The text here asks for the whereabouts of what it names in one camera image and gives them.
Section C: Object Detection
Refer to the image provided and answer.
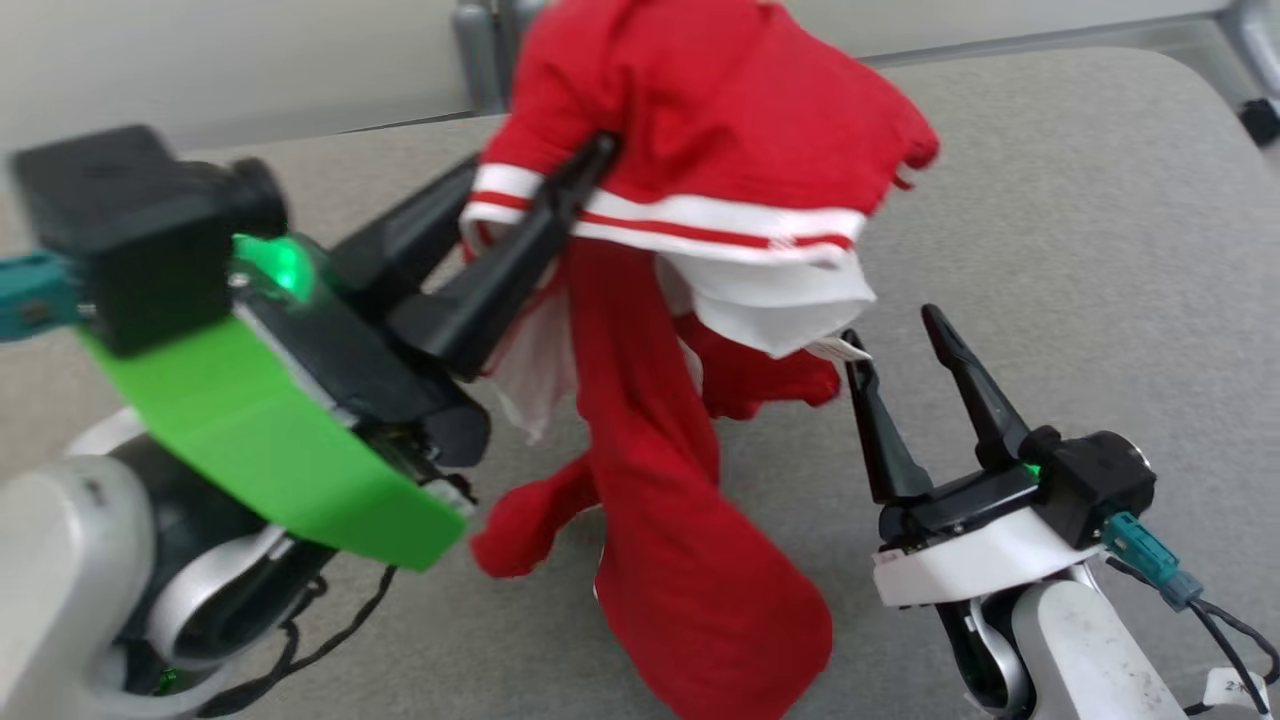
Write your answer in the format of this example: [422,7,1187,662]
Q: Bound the teal right camera connector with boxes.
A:
[1100,512,1205,612]

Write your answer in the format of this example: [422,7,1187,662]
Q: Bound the black caster wheel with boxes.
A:
[1240,97,1280,147]

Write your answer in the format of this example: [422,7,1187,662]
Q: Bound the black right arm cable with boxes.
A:
[1108,555,1280,717]

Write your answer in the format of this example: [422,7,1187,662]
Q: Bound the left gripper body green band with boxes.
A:
[78,232,493,573]

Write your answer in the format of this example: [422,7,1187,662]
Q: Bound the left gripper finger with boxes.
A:
[388,132,623,383]
[330,158,481,321]

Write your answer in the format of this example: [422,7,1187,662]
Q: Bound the red basketball jersey white sleeves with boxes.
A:
[458,0,941,720]

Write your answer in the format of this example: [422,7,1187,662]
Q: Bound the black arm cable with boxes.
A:
[1108,555,1280,717]
[198,565,401,719]

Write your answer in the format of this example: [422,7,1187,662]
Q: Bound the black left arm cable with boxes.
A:
[198,565,401,719]

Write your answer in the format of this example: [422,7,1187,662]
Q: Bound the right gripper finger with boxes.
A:
[842,329,935,505]
[921,304,1034,472]

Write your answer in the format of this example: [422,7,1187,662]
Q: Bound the teal left camera connector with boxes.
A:
[0,250,83,343]

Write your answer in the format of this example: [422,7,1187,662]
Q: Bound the teal camera connector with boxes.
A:
[0,250,83,343]
[1100,512,1205,612]

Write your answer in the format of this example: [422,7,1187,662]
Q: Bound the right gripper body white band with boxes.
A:
[873,464,1103,609]

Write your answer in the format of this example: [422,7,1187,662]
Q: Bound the white cable label tag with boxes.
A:
[1204,667,1272,714]

